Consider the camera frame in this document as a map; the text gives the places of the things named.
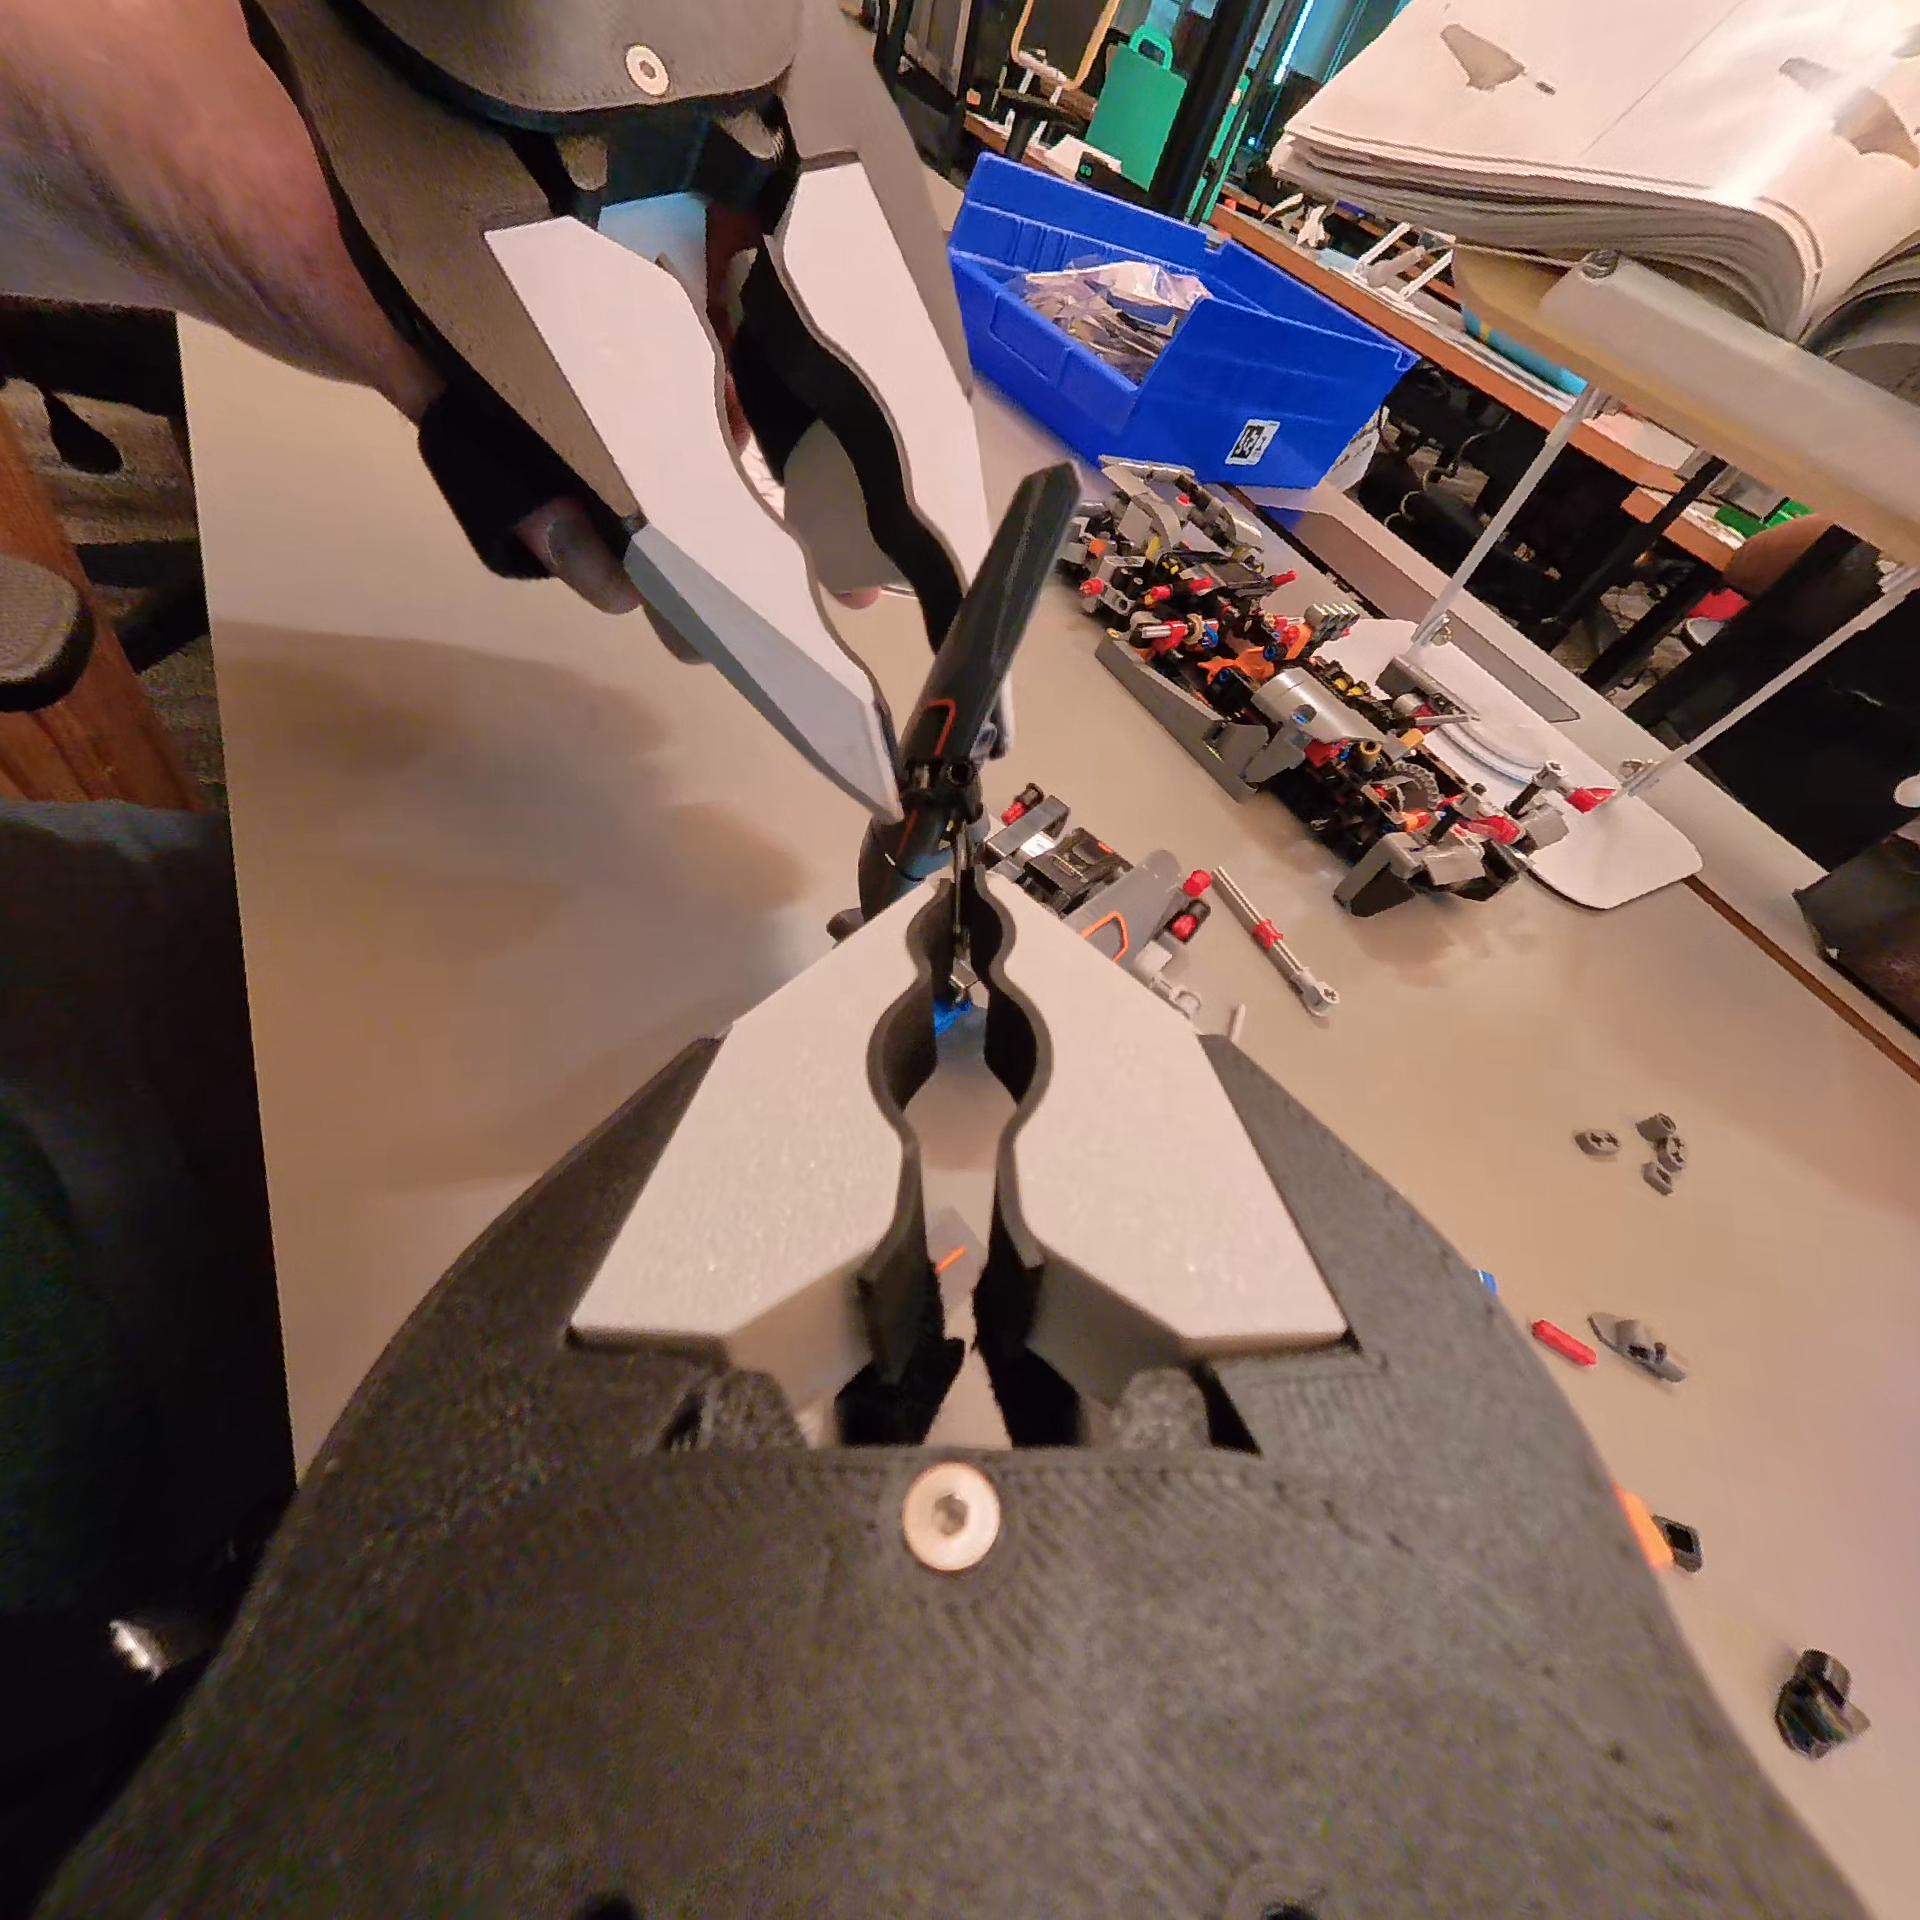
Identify thin white stand rod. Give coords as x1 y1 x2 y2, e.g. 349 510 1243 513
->
1410 385 1610 648
1627 566 1920 793

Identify lego car chassis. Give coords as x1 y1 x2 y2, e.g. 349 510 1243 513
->
1057 456 1622 916

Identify clear plastic bags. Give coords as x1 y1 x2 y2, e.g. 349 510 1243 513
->
1019 259 1210 395

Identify person's dark blue pants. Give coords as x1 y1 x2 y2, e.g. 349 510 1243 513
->
0 801 296 1653

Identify blue plastic bin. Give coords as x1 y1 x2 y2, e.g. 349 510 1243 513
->
948 150 1419 489

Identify person's left hand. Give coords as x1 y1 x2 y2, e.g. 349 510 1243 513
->
0 0 650 615

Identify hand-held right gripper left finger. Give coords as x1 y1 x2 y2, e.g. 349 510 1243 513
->
570 885 953 1448

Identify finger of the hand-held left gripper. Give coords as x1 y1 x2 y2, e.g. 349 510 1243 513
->
483 215 905 821
739 153 1001 645

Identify small black lego panel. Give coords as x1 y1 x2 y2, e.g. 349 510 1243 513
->
856 462 1085 1008

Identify scattered small lego pieces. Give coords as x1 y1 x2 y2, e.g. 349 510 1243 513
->
1475 1267 1875 1760

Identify beige book stand ledge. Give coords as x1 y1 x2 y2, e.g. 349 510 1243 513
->
1452 245 1920 565

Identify green bag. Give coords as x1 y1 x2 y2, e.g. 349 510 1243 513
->
1083 22 1192 192

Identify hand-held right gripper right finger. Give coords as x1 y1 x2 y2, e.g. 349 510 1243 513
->
984 871 1348 1413

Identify grey lego axle red bushes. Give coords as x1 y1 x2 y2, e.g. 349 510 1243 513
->
1211 867 1340 1019

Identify black office chair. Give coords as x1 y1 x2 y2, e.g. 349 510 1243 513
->
0 556 96 713

